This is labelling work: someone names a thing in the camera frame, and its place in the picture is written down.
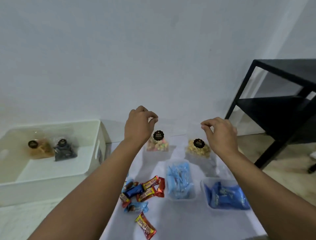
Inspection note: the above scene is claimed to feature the person's right hand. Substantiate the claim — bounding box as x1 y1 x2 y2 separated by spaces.
200 117 238 160

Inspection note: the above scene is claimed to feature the person's left hand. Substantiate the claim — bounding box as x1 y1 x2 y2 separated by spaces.
124 106 158 149

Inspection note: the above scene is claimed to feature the person's right forearm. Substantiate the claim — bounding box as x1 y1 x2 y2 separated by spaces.
218 150 316 240

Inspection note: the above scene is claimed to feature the person's left forearm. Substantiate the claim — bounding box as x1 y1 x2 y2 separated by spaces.
27 140 146 240

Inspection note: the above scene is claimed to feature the clear bag of yellow snacks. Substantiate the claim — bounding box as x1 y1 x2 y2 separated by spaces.
186 135 212 159

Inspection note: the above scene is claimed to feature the clear bag of colourful snacks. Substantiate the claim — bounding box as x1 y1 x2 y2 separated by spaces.
145 124 170 152

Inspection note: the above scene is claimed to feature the clear plastic container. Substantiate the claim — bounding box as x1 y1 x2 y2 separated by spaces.
200 178 251 211
165 159 197 201

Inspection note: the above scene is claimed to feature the pile of light blue packets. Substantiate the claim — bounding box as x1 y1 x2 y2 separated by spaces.
167 162 194 199

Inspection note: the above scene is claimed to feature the red yellow candy bar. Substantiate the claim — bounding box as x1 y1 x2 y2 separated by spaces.
136 187 156 202
142 176 160 191
119 193 132 209
155 177 165 198
135 212 157 240

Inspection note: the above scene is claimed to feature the pile of dark blue packets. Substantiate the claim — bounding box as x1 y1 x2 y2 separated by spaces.
204 181 250 210

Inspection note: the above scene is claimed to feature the light blue candy packet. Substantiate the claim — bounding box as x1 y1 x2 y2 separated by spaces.
124 201 149 213
121 179 139 193

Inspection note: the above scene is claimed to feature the dark blue candy bar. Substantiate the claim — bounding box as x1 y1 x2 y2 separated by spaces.
125 184 144 198

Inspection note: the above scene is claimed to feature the black metal shelf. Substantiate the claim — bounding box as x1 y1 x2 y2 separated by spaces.
224 59 316 173

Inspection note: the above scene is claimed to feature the white plastic storage bin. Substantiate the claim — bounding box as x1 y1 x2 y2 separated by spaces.
0 120 107 207

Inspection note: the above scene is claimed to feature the clear bag of dark snacks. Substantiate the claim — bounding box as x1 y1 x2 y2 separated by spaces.
53 137 78 162

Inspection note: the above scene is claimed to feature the clear bag of brown snacks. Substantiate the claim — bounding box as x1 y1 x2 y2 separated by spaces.
28 137 55 159

